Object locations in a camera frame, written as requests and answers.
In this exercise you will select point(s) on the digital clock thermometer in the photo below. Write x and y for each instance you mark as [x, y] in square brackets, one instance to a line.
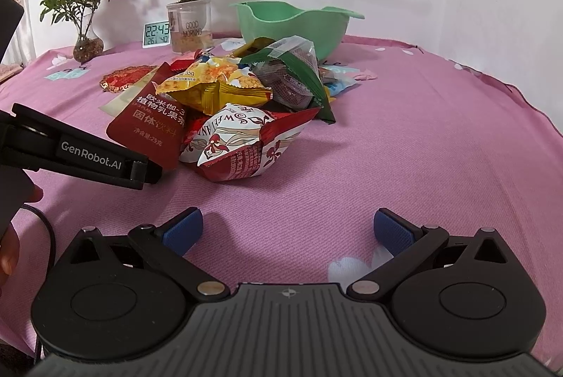
[156, 34]

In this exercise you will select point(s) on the pink patterned tablecloth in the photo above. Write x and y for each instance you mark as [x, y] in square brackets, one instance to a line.
[435, 142]

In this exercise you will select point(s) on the beige gold long sachet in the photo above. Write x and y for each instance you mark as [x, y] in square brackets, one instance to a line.
[119, 103]

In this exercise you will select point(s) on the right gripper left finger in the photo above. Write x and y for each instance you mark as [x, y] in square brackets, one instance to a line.
[163, 248]

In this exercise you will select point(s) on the green clear snack packet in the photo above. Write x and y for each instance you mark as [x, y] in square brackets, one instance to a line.
[290, 68]

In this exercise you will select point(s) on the dark red drink powder sachet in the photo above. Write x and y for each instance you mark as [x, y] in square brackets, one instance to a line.
[152, 124]

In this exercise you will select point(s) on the small pink wrapper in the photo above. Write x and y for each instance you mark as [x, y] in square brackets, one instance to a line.
[364, 75]

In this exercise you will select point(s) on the red gold round coaster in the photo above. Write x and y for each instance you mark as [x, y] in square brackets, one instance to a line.
[121, 79]

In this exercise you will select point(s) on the yellow cracker snack bag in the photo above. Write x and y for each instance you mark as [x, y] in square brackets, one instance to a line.
[208, 84]

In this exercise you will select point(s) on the blue white jelly pouch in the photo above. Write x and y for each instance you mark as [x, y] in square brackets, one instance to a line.
[336, 78]

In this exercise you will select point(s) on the person's left hand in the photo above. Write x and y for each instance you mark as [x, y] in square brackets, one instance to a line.
[9, 254]

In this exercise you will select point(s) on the green plastic bowl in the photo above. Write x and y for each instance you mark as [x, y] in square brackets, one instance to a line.
[276, 20]

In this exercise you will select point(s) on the red white noodle snack bag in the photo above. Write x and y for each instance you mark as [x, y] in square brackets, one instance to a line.
[240, 142]

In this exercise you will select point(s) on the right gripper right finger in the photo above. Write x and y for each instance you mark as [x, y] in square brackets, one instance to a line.
[411, 246]

